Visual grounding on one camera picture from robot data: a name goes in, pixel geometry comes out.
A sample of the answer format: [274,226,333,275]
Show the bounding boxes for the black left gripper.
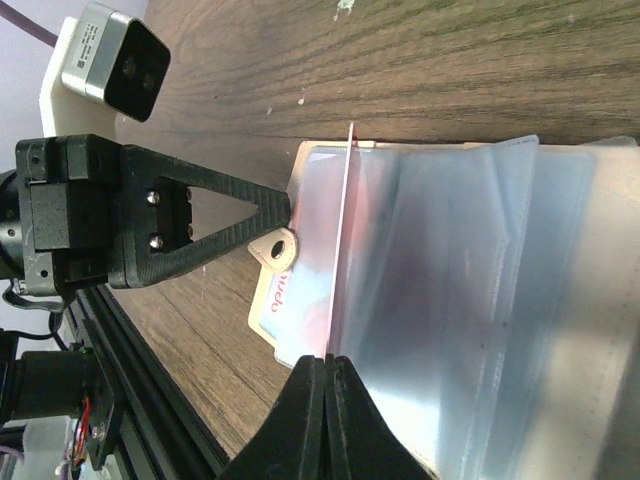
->
[1,134,291,296]

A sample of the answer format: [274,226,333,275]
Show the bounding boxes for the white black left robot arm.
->
[1,134,291,469]

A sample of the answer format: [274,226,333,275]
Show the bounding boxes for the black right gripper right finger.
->
[324,355,433,479]

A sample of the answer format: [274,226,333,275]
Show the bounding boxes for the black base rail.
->
[67,287,229,479]

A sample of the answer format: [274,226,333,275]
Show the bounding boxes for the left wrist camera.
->
[61,2,171,122]

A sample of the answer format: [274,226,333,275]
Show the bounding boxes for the beige leather card holder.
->
[248,135,639,479]

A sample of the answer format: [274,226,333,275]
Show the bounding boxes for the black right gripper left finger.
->
[219,356,325,479]

